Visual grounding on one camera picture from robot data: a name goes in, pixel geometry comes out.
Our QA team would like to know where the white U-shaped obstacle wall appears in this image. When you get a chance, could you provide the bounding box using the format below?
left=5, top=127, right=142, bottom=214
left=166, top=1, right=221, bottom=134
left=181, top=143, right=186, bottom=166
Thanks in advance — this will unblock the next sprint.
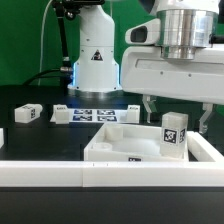
left=0, top=132, right=224, bottom=187

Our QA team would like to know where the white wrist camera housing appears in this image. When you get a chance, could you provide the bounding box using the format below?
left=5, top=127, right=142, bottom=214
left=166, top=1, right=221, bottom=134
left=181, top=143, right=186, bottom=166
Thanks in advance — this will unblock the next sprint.
left=125, top=19, right=161, bottom=45

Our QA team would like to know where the white square tabletop part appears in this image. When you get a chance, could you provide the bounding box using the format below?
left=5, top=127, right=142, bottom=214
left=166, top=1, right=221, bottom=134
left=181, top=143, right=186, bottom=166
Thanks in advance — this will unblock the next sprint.
left=84, top=123, right=189, bottom=162

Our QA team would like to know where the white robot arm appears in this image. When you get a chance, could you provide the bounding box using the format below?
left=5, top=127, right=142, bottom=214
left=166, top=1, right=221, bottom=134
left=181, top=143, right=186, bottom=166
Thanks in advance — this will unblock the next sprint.
left=73, top=0, right=224, bottom=133

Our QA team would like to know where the white cable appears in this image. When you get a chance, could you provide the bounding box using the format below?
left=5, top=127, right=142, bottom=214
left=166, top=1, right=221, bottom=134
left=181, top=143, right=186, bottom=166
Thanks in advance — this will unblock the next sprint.
left=38, top=0, right=54, bottom=86

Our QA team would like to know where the black cable bundle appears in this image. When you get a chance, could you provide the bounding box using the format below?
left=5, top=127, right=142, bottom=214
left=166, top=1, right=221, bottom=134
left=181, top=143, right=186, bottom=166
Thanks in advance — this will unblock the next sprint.
left=22, top=68, right=73, bottom=87

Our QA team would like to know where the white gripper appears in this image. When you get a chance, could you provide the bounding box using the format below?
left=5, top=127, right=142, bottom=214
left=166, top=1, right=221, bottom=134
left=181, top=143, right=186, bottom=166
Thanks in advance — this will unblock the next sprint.
left=121, top=47, right=224, bottom=134

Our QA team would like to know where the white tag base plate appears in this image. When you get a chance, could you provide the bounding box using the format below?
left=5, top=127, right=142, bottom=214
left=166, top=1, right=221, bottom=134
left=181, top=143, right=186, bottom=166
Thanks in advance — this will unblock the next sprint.
left=50, top=105, right=140, bottom=124

